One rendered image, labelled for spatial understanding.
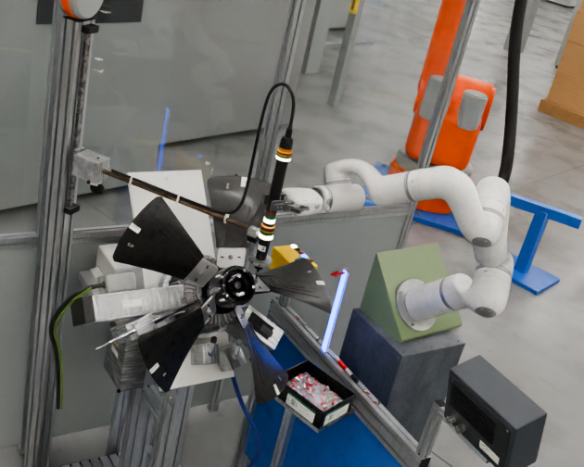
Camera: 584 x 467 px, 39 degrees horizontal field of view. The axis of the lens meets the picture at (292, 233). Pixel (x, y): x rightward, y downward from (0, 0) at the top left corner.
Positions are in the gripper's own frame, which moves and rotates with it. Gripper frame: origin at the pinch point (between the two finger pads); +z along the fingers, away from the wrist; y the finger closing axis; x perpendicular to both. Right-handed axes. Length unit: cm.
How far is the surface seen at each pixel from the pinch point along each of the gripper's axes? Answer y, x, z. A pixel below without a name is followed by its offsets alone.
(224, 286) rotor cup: -4.7, -24.5, 13.3
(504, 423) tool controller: -79, -24, -29
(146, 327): -1, -38, 34
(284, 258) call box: 29, -39, -32
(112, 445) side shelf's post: 53, -136, 11
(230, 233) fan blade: 10.2, -15.8, 5.4
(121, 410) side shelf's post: 53, -118, 10
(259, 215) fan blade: 9.0, -9.3, -2.7
